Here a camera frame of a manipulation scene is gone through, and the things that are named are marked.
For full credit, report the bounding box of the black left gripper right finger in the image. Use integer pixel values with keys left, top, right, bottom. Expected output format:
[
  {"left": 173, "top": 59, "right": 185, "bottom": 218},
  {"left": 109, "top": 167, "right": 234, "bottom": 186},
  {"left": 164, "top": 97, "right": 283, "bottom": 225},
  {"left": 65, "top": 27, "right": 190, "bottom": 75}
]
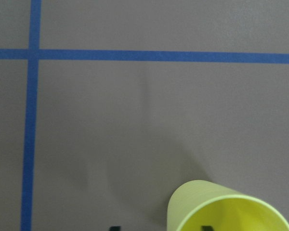
[{"left": 201, "top": 226, "right": 214, "bottom": 231}]

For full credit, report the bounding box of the yellow plastic cup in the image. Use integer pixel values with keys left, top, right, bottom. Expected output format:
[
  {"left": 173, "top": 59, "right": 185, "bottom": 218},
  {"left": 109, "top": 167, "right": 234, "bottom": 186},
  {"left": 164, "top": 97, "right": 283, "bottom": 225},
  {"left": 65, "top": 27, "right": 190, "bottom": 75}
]
[{"left": 167, "top": 180, "right": 289, "bottom": 231}]

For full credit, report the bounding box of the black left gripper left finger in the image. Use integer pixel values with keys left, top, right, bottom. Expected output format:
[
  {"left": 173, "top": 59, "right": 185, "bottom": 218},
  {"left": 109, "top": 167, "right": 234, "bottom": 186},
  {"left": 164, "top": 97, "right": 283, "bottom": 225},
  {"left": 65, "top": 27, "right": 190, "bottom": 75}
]
[{"left": 109, "top": 226, "right": 121, "bottom": 231}]

